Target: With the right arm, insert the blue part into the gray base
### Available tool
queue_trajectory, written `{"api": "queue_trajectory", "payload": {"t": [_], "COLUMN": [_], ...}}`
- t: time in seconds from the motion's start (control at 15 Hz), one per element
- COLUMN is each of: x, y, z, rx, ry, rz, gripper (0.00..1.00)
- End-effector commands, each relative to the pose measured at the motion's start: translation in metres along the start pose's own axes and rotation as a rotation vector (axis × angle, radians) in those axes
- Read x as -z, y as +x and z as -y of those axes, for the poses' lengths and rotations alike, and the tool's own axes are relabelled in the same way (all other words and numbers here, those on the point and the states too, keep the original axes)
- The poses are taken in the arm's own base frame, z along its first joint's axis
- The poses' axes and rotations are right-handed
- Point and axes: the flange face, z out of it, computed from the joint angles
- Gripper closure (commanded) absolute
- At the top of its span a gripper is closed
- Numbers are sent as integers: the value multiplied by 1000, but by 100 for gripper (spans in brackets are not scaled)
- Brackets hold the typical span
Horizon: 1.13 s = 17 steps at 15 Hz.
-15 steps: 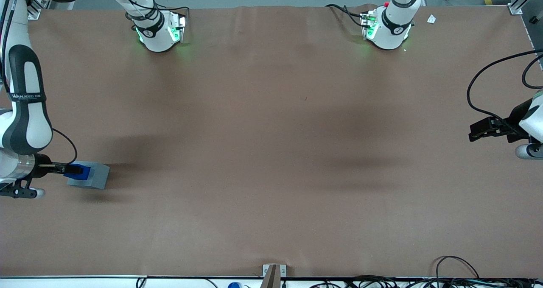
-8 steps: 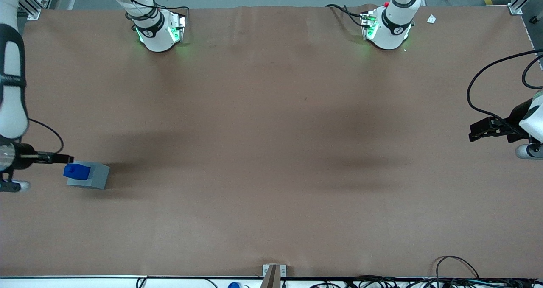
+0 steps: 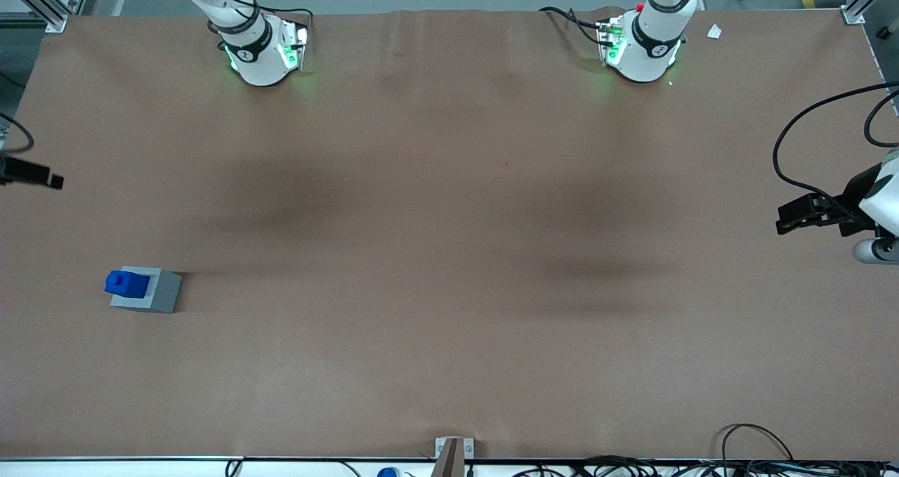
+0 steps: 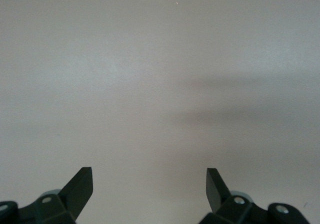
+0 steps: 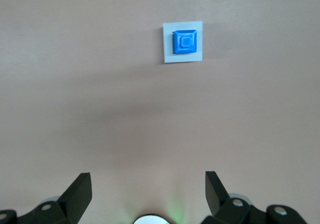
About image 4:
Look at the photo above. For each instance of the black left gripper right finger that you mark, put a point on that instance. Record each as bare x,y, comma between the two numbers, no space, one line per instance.
215,191

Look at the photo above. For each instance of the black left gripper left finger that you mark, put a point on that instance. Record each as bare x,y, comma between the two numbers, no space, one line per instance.
75,191

